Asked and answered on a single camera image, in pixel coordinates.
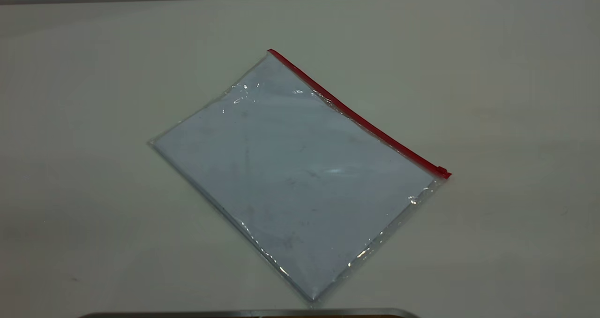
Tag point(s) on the red zipper slider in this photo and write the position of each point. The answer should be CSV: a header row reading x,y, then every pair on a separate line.
x,y
444,172

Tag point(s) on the grey metal frame edge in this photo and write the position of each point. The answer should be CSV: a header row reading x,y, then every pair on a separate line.
x,y
234,314

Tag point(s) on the clear plastic red zipper bag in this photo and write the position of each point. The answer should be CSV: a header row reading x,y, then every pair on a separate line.
x,y
300,177

